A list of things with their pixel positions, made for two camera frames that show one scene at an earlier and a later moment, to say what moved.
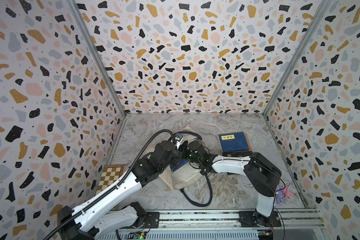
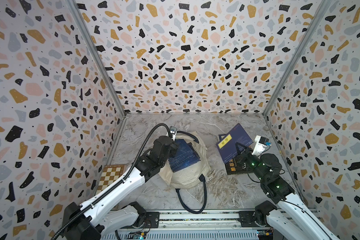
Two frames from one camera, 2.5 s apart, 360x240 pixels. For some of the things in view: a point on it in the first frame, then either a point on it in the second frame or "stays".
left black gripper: x=180 y=154 to x=174 y=149
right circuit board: x=265 y=235 stays
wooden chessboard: x=110 y=174 stays
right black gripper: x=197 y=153 to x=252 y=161
